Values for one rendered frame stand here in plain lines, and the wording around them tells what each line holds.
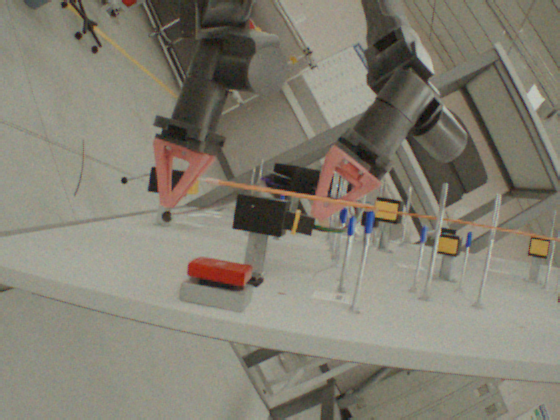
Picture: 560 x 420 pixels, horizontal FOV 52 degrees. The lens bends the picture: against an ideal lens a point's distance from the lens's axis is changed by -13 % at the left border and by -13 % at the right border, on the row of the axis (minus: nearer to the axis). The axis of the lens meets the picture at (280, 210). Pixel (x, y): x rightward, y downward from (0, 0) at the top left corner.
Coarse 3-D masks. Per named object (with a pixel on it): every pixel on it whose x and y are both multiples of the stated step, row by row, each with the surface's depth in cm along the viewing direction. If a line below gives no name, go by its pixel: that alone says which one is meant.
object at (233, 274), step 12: (192, 264) 54; (204, 264) 55; (216, 264) 56; (228, 264) 57; (240, 264) 58; (192, 276) 54; (204, 276) 54; (216, 276) 54; (228, 276) 54; (240, 276) 54; (228, 288) 55
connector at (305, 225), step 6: (288, 210) 76; (288, 216) 73; (294, 216) 73; (300, 216) 73; (306, 216) 73; (312, 216) 76; (288, 222) 73; (294, 222) 73; (300, 222) 73; (306, 222) 73; (312, 222) 73; (288, 228) 73; (300, 228) 73; (306, 228) 73; (312, 228) 73; (306, 234) 73
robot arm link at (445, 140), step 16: (416, 48) 76; (416, 64) 76; (368, 80) 81; (384, 80) 78; (448, 112) 77; (432, 128) 75; (448, 128) 76; (432, 144) 77; (448, 144) 76; (464, 144) 77; (448, 160) 78
